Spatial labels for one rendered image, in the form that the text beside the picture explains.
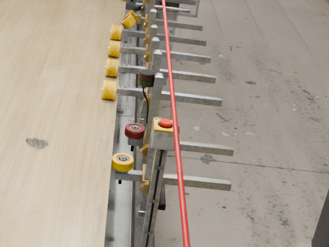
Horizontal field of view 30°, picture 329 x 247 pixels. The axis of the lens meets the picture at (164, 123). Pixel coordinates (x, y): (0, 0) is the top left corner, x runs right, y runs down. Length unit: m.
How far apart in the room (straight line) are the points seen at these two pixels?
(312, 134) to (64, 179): 3.01
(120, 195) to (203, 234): 1.01
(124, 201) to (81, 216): 0.60
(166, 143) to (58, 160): 0.52
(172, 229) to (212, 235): 0.22
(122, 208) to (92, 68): 0.79
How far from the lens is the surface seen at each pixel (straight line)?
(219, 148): 2.53
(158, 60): 2.56
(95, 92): 2.74
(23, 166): 2.18
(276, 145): 4.54
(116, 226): 2.39
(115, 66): 2.87
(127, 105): 3.29
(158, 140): 1.84
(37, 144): 2.29
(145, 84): 2.32
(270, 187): 4.02
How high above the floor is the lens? 2.07
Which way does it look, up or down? 27 degrees down
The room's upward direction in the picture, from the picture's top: 9 degrees clockwise
